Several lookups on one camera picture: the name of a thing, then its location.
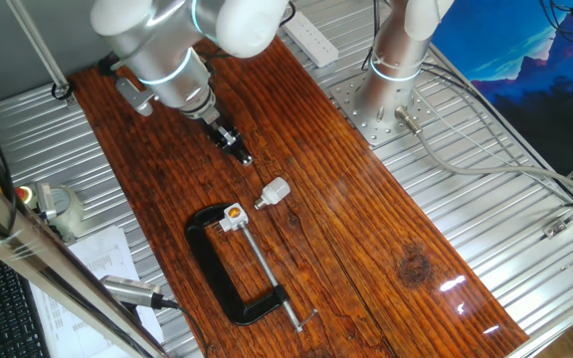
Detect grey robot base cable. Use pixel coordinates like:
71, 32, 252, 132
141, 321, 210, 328
394, 105, 573, 205

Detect white bulb socket adapter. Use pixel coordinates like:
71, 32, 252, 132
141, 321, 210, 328
218, 202, 250, 234

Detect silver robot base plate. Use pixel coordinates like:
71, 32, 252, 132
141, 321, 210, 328
328, 74, 440, 148

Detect diagonal aluminium frame post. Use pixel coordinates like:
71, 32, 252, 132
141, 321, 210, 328
5, 0, 77, 105

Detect black C-clamp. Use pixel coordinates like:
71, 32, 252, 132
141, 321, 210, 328
184, 202, 318, 334

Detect silver ribbed handheld device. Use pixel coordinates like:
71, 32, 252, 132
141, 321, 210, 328
99, 274, 166, 310

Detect white light bulb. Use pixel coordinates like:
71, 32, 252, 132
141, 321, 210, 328
254, 176, 291, 211

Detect steel frame beam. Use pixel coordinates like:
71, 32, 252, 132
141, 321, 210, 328
0, 143, 168, 358

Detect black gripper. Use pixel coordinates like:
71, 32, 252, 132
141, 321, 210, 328
201, 112, 254, 166

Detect printed paper sheets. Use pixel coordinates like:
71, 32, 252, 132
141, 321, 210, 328
30, 226, 166, 358

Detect brown wooden board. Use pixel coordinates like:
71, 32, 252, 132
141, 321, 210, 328
67, 29, 530, 358

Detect clear tape roll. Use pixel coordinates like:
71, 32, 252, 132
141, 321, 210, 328
42, 184, 87, 243

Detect black handheld device cable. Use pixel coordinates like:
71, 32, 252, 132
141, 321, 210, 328
159, 297, 209, 358

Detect white power strip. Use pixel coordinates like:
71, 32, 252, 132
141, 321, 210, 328
282, 10, 340, 69

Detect blue mountain poster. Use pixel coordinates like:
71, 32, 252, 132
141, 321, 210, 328
430, 0, 573, 175

